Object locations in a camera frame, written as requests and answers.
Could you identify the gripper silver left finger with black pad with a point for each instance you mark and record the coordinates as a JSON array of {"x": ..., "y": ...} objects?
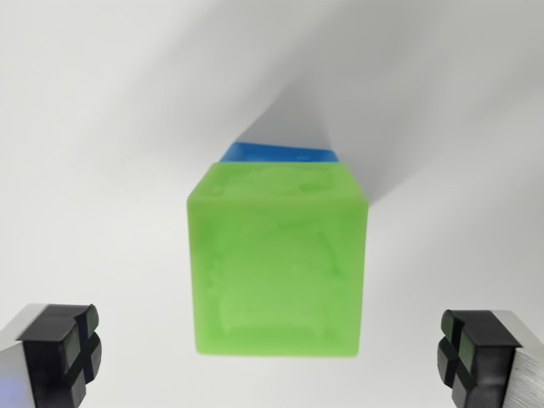
[{"x": 47, "y": 361}]

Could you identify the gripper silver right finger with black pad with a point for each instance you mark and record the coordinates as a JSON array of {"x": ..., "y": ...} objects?
[{"x": 489, "y": 361}]

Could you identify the green cube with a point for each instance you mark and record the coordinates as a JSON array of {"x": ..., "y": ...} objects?
[{"x": 276, "y": 263}]

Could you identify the blue cube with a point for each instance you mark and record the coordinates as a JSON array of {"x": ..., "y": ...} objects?
[{"x": 276, "y": 154}]

